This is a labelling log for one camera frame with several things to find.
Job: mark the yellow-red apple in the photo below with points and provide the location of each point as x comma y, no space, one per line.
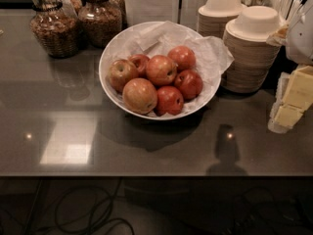
139,96
120,72

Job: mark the front stack of paper bowls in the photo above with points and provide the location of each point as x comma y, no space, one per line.
245,36

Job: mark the glass jar of granola left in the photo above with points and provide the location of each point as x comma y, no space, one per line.
56,32

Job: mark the white bowl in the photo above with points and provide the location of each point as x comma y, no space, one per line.
107,82

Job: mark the yellow-red apple front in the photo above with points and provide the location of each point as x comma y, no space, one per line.
139,96

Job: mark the white paper liner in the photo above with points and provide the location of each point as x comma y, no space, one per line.
208,54

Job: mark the red-yellow apple centre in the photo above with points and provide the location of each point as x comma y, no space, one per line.
161,70

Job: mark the glass jar of granola right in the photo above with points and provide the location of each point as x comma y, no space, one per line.
101,20

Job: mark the glass jar of granola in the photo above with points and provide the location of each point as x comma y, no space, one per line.
101,20
56,32

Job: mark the red apple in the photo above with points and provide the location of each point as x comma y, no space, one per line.
140,61
189,83
183,56
169,101

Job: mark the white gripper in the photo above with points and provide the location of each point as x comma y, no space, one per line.
301,39

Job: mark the stack of paper bowls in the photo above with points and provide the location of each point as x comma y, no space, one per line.
214,14
245,36

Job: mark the back stack of paper bowls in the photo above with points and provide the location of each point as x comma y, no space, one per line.
214,14

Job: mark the yellow-red apple left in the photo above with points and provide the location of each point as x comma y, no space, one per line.
120,72

